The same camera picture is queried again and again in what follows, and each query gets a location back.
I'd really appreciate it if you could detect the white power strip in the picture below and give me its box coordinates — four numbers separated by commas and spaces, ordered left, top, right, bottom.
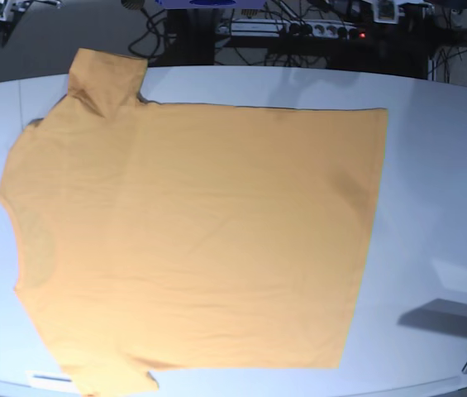
217, 18, 368, 40

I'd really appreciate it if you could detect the white label strip on table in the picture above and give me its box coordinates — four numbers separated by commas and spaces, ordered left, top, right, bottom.
26, 371, 76, 393

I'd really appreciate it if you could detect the orange yellow T-shirt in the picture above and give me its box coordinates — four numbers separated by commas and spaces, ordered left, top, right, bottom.
0, 49, 388, 396

